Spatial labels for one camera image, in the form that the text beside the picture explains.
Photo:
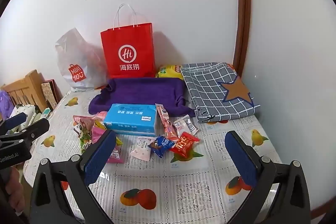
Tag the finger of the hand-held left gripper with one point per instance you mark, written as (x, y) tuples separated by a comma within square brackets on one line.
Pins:
[(15, 120), (36, 128)]

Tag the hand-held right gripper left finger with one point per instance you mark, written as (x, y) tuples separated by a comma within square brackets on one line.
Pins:
[(101, 158)]

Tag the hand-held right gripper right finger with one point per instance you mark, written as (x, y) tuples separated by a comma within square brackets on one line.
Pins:
[(241, 158)]

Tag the green snack packet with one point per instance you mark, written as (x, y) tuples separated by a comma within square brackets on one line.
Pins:
[(86, 142)]

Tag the magenta snack packet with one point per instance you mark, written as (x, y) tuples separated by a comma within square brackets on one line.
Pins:
[(97, 134)]

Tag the yellow snack packet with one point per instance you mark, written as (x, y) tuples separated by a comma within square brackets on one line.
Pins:
[(99, 124)]

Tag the pink cartoon snack packet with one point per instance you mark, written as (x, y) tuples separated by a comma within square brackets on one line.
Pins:
[(81, 125)]

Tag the pale pink nougat packet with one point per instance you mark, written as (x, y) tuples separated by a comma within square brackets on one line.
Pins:
[(141, 148)]

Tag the small pink snack packet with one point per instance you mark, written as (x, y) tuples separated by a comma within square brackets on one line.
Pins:
[(100, 116)]

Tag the blue cookie packet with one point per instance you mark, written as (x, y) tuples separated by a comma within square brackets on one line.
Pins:
[(160, 146)]

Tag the clear red-label sachet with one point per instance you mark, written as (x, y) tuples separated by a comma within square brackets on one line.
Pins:
[(179, 128), (190, 124)]

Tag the person's left hand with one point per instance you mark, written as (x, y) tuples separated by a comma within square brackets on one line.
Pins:
[(15, 187)]

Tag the white dotted cloth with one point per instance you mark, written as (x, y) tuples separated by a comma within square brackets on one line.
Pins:
[(25, 109)]

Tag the white green tube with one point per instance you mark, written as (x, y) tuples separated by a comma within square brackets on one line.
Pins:
[(45, 113)]

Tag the purple cloth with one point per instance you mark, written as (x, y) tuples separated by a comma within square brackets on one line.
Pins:
[(5, 103)]

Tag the wooden chair back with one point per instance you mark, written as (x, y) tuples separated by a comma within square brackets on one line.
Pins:
[(29, 87)]

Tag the brown patterned box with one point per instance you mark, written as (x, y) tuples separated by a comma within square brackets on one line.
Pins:
[(48, 92)]

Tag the blue tissue pack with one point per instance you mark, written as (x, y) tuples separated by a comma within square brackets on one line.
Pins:
[(131, 116)]

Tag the red snack packet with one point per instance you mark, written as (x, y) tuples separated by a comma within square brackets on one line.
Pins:
[(183, 145)]

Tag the fruit print tablecloth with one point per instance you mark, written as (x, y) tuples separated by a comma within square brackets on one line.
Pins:
[(183, 176)]

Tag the grey checked star cloth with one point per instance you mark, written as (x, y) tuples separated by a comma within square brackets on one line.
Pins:
[(207, 92)]

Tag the long pink stick packet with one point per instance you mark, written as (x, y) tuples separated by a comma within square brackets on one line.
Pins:
[(168, 124)]

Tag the white plastic shopping bag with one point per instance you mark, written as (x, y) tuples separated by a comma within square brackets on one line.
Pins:
[(78, 64)]

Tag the purple towel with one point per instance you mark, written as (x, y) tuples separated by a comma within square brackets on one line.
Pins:
[(141, 90)]

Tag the yellow chip bag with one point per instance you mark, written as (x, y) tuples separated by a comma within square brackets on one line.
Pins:
[(168, 71)]

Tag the red paper bag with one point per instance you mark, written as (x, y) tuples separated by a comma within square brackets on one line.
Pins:
[(126, 37)]

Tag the brown wooden door frame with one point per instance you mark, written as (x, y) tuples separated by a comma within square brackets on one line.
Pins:
[(242, 3)]

